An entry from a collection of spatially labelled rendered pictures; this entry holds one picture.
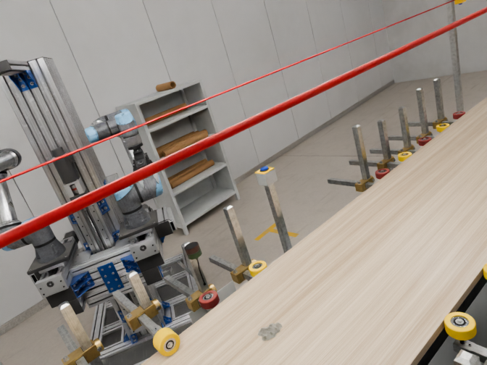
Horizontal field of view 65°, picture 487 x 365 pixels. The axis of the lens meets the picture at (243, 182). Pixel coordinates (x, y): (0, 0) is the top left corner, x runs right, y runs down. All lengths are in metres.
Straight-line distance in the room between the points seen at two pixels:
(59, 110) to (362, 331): 1.83
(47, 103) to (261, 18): 4.23
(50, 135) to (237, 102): 3.50
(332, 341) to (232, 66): 4.58
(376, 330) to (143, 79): 3.89
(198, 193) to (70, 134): 2.88
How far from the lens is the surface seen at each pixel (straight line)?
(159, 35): 4.86
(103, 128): 1.90
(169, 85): 4.38
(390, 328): 1.31
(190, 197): 4.91
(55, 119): 2.34
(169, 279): 1.96
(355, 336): 1.30
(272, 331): 1.37
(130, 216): 2.21
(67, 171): 2.27
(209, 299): 1.62
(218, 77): 5.28
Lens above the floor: 1.81
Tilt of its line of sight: 20 degrees down
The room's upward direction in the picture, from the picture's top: 18 degrees counter-clockwise
